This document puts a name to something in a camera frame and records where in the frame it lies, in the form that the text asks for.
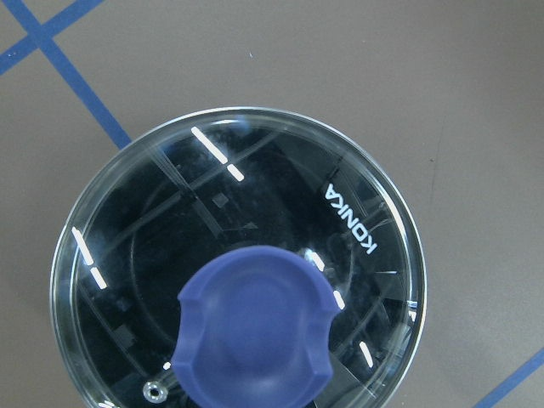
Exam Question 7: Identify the glass lid with blue knob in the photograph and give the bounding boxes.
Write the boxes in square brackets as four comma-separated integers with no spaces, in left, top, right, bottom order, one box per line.
[50,107,427,407]

